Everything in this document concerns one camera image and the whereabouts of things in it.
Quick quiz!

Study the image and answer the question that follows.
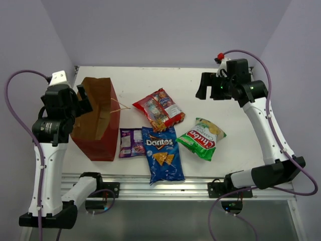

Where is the green Chuba cassava chips bag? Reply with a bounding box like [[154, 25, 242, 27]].
[[176, 117, 226, 161]]

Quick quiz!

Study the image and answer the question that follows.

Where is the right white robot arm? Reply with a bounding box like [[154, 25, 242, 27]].
[[196, 59, 305, 197]]

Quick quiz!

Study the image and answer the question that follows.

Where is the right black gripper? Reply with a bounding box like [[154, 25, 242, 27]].
[[196, 72, 235, 100]]

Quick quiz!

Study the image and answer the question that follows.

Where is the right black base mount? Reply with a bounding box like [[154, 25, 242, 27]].
[[207, 178, 253, 198]]

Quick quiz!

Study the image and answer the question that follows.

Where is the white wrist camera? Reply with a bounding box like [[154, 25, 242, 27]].
[[49, 70, 70, 86], [215, 53, 231, 77]]

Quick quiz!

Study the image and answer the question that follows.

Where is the red brown paper bag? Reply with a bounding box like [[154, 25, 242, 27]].
[[71, 77, 125, 162]]

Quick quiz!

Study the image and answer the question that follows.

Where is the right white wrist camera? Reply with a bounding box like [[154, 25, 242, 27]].
[[215, 53, 231, 77]]

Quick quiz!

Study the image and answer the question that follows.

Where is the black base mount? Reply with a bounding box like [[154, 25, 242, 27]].
[[207, 178, 253, 198], [95, 182, 120, 200]]

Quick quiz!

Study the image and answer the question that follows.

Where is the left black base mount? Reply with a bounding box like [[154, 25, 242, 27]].
[[95, 182, 120, 200]]

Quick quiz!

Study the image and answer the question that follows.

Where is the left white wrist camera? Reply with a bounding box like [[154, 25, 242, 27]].
[[49, 70, 70, 86]]

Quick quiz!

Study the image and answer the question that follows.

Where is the red snack bag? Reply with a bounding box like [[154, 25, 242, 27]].
[[132, 88, 186, 132]]

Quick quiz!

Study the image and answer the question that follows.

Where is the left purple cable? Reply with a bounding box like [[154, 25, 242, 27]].
[[4, 70, 63, 241]]

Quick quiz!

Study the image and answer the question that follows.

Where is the aluminium frame rail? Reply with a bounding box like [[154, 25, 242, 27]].
[[61, 173, 296, 201]]

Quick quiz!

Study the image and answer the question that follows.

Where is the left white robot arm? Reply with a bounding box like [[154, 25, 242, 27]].
[[19, 84, 104, 229]]

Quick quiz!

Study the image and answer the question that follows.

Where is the purple snack packet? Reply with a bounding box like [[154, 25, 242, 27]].
[[119, 128, 145, 158]]

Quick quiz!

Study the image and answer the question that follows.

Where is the blue Doritos chips bag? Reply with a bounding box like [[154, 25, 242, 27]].
[[141, 127, 185, 185]]

